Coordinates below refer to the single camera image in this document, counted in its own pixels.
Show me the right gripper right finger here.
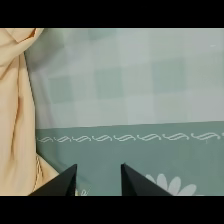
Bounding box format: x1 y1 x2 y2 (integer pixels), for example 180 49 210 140
120 162 173 197

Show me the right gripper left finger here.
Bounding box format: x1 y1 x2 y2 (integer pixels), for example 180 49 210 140
29 163 78 197

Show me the cream garment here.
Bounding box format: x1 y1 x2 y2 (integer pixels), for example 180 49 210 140
0 28 62 197

